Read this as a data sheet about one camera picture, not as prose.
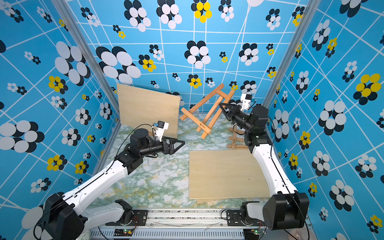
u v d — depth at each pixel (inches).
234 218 28.9
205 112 29.0
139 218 28.9
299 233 43.0
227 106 26.6
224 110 25.8
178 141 25.9
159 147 25.3
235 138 39.3
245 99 25.3
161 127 25.6
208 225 28.6
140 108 37.9
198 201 31.0
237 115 24.4
